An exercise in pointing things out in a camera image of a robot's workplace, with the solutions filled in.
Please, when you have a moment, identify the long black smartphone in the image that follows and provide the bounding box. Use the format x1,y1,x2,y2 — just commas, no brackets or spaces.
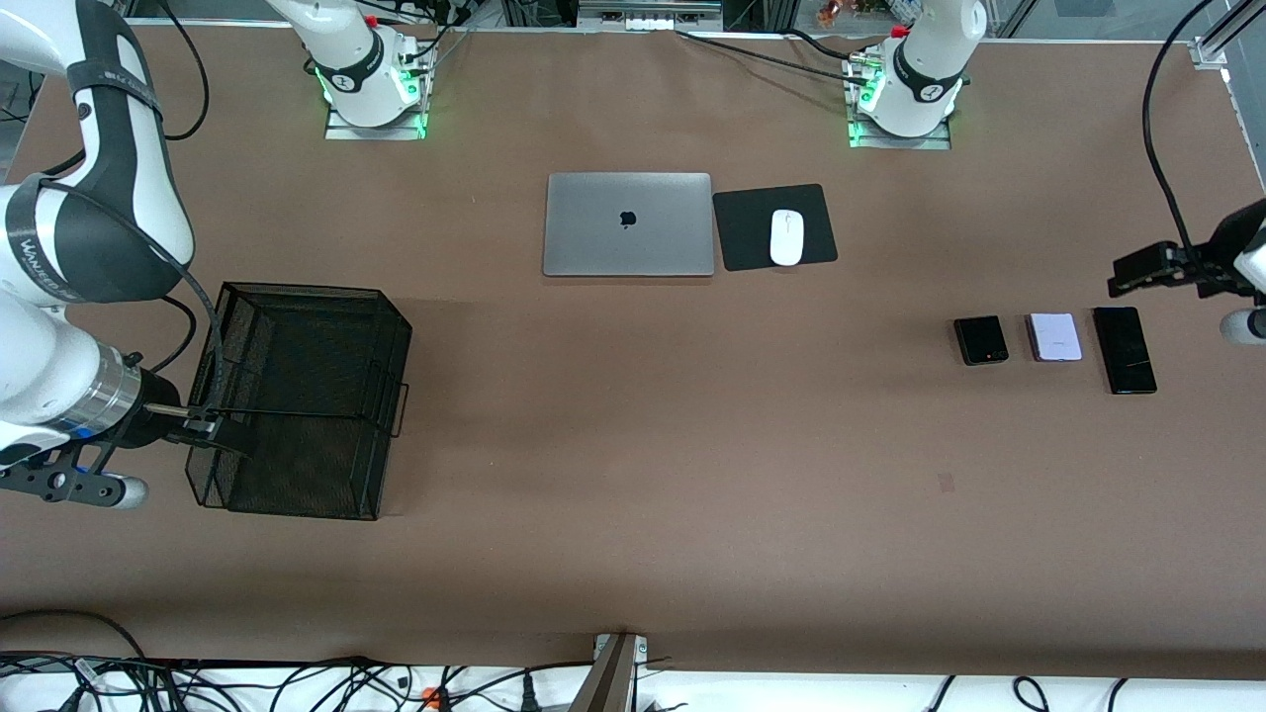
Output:
1092,307,1158,396

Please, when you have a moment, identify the lilac flip phone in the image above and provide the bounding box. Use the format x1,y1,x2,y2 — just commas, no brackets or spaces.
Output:
1026,312,1083,363

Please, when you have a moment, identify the black flip phone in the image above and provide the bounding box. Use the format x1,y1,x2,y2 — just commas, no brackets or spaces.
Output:
953,315,1010,367

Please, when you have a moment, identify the white computer mouse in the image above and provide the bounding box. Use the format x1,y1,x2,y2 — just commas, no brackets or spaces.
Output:
769,209,805,267

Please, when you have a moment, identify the black mouse pad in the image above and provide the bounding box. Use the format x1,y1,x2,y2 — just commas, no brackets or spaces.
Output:
712,183,840,272

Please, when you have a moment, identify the silver closed laptop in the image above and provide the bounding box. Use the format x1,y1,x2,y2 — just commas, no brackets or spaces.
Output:
542,172,715,278

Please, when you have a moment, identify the grey power strip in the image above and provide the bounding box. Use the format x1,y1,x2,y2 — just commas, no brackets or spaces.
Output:
578,0,724,33

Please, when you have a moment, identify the black wire mesh basket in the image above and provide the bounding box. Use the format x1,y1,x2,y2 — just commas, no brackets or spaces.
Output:
186,282,413,522

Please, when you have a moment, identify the black right camera mount bracket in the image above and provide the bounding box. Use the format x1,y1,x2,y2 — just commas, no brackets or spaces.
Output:
0,443,115,506

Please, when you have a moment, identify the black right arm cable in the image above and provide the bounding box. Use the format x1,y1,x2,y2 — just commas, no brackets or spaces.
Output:
20,0,230,418

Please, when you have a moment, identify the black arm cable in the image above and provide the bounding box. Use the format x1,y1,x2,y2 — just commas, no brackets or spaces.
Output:
1141,0,1220,273
20,0,230,418

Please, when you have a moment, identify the aluminium frame rail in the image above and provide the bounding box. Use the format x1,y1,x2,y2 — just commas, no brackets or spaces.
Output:
1190,0,1266,191

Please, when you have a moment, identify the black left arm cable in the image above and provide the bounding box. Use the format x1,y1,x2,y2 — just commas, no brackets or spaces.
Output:
1141,0,1220,273

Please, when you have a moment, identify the black looped floor cable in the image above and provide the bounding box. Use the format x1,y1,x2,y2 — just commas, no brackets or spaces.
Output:
0,608,151,662

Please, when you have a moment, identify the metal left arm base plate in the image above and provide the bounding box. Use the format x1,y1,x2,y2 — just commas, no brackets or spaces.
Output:
847,57,953,151

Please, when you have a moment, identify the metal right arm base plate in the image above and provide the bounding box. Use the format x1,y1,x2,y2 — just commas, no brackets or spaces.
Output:
324,97,429,141

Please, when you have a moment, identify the black cable on table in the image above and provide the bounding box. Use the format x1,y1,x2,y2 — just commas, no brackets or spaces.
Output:
676,28,873,86

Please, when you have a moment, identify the aluminium table edge bracket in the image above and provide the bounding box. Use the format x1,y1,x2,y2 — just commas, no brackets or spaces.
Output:
569,633,650,712

